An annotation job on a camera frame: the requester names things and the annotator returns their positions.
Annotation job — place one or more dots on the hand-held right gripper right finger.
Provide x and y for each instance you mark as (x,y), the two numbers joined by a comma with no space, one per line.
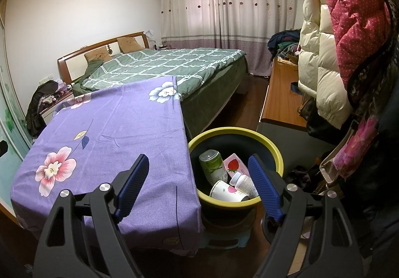
(265,187)

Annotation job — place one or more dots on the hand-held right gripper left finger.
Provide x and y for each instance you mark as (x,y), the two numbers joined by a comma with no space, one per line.
(132,187)

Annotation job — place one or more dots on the small white bottle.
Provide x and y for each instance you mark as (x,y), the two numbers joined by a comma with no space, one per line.
(244,184)

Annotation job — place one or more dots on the pink strawberry carton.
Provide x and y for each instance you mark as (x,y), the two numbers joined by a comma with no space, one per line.
(235,165)

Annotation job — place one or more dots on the white pink paper cup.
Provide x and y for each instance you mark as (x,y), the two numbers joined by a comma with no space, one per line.
(227,192)

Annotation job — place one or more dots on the yellow rim trash bin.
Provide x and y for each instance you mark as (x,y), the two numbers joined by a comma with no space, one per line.
(243,144)

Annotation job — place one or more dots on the green label clear bottle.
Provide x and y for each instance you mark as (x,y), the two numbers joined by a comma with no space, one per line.
(213,169)

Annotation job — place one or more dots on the purple floral tablecloth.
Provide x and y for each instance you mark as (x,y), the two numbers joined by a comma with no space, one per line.
(118,128)

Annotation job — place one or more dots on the pale green plastic stool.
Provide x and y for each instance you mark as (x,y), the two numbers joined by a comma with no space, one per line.
(224,239)

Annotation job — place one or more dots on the beige handbag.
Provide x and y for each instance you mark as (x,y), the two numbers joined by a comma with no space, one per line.
(330,169)

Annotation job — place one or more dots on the brown handbag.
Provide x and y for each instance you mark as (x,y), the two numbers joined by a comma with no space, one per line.
(307,108)

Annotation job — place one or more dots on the wooden dresser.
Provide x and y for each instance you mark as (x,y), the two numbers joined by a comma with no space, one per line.
(280,97)

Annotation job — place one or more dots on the pink floral cloth bag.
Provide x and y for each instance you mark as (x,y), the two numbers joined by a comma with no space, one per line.
(358,147)

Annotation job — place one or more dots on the white nightstand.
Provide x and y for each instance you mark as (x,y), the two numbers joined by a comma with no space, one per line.
(54,109)

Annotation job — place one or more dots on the dark green pillow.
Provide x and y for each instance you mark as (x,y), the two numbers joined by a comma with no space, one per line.
(93,69)

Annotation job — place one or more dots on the dark clothes heap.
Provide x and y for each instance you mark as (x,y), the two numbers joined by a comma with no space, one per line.
(37,106)

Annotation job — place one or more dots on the green plaid quilt bed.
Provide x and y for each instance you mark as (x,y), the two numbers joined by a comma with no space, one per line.
(174,69)

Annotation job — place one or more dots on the brown square pillow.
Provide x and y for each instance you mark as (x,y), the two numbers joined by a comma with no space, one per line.
(95,56)
(128,45)

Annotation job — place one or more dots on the wooden white headboard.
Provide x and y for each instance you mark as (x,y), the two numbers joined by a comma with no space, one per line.
(71,64)

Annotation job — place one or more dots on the cream down jacket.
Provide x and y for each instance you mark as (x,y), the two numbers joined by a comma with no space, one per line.
(318,53)

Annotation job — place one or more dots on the pile of mixed clothes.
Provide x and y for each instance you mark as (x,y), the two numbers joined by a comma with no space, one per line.
(282,42)

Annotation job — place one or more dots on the pink beige curtain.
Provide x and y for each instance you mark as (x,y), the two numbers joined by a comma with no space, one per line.
(230,16)

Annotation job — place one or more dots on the dark leopard print garment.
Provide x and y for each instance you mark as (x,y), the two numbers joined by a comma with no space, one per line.
(383,56)

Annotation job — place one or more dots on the red dotted down jacket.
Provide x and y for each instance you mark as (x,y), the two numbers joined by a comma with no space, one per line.
(352,16)

